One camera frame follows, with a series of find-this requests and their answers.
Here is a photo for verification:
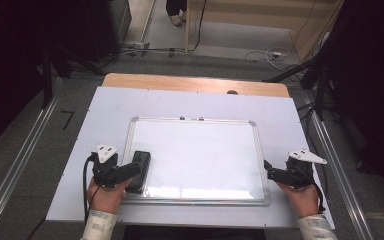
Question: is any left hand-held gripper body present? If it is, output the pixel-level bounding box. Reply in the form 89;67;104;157
90;143;123;189

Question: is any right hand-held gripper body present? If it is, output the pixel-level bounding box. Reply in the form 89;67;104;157
284;148;329;191

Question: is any person's left hand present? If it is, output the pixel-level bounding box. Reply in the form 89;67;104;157
86;177;132;215

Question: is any person's right hand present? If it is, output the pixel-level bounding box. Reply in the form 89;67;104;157
275;181;320;220

